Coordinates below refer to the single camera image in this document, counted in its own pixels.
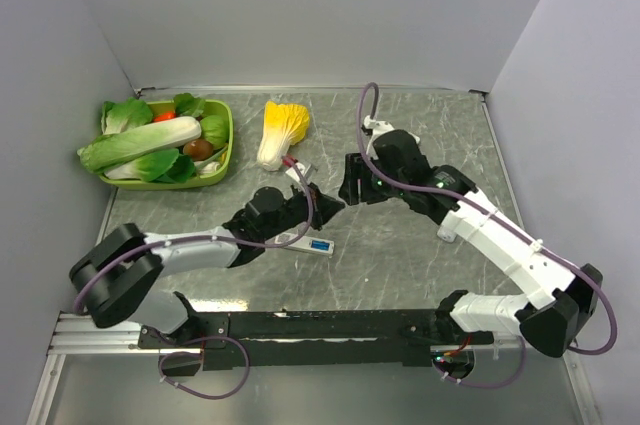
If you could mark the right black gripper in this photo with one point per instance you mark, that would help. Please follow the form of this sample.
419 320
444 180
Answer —
355 168

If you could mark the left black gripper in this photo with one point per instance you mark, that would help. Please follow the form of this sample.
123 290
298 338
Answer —
323 206

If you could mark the grey white remote control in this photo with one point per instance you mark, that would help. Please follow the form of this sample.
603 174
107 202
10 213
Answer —
302 244

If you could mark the blue AAA battery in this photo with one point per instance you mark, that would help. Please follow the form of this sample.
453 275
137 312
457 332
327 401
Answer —
319 245

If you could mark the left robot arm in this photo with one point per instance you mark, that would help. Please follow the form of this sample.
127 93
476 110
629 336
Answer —
115 280

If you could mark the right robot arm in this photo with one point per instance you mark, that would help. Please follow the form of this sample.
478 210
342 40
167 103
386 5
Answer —
554 303

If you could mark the plain white remote control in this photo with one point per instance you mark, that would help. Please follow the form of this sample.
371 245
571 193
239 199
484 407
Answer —
446 235

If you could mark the yellow cabbage toy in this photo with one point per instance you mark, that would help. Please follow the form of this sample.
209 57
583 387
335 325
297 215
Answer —
284 125

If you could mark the round green lettuce toy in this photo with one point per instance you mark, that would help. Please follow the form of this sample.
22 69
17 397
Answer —
215 130

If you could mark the brown mushroom toy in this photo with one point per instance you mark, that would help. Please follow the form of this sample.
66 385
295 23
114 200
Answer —
198 149

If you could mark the bok choy toy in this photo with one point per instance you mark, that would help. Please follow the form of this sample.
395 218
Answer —
164 166

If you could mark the red tomato toy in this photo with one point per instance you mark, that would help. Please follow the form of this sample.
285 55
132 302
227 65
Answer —
164 117

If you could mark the green plastic basket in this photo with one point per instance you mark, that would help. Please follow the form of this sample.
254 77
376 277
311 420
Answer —
208 172

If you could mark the green leaf toy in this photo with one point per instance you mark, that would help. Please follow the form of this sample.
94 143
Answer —
117 117

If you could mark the long napa cabbage toy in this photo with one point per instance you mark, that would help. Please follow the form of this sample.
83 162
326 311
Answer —
109 150

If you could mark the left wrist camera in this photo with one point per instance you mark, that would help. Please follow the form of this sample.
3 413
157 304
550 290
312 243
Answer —
298 171

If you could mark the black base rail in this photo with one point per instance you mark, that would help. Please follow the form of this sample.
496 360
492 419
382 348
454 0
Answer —
407 337

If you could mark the aluminium frame rail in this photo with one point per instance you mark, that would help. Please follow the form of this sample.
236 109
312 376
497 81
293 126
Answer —
74 335

